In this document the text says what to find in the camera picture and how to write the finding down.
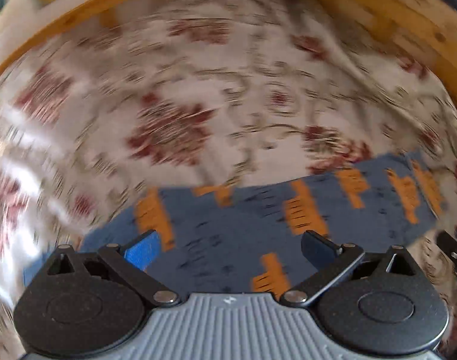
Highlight floral white bedsheet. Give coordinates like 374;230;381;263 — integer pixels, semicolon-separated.
0;0;457;359

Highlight wooden bed frame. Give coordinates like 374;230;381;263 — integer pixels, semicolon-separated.
0;0;457;106

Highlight blue pants with orange trucks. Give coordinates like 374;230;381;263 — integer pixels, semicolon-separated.
23;149;449;302

